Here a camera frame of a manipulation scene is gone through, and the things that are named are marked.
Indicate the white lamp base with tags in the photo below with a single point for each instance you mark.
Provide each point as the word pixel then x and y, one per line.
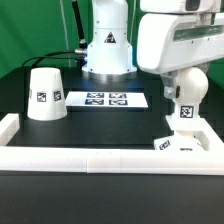
pixel 183 137

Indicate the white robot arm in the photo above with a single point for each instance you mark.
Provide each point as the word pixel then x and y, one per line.
pixel 110 54

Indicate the white sheet with tags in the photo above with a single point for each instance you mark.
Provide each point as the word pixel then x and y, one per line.
pixel 106 99

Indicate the white U-shaped frame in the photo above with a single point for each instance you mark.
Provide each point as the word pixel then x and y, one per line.
pixel 209 161

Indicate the white lamp bulb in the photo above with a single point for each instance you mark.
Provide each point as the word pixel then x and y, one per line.
pixel 192 86

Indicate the white lamp shade with tags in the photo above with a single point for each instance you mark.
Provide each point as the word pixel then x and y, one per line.
pixel 46 100

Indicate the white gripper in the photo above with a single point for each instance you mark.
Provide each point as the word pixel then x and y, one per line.
pixel 171 42

